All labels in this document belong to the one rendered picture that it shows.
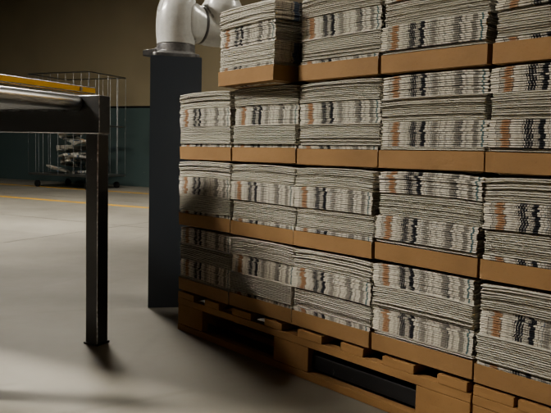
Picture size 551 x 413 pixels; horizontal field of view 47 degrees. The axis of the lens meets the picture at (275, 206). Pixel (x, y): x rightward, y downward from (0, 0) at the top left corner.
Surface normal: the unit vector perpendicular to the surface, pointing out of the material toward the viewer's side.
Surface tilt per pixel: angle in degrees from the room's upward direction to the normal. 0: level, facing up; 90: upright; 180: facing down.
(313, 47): 90
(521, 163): 91
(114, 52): 90
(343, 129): 90
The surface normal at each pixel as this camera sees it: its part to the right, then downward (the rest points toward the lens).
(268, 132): -0.74, 0.04
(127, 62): -0.44, 0.07
